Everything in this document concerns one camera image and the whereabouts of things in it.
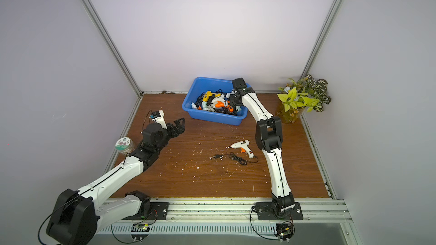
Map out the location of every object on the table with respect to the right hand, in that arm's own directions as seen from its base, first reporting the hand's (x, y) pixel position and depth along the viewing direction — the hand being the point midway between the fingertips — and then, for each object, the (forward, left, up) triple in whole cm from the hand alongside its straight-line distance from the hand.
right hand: (236, 97), depth 103 cm
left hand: (-25, +29, +9) cm, 39 cm away
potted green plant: (-5, -39, +7) cm, 40 cm away
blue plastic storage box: (+10, +24, +1) cm, 26 cm away
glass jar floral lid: (-33, +59, -2) cm, 68 cm away
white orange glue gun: (-2, +26, -6) cm, 26 cm away
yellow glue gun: (+8, +19, -5) cm, 21 cm away
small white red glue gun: (-29, -4, -10) cm, 31 cm away
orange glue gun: (-2, +11, -5) cm, 12 cm away
